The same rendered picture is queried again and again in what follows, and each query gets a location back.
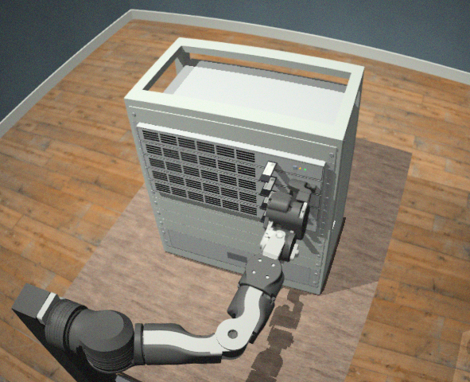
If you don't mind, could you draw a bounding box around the white server rack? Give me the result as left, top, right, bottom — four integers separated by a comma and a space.
124, 37, 364, 294

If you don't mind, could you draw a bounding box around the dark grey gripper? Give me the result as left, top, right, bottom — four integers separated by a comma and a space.
260, 179, 317, 249

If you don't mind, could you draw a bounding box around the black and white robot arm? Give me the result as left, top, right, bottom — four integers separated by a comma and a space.
37, 227, 299, 374

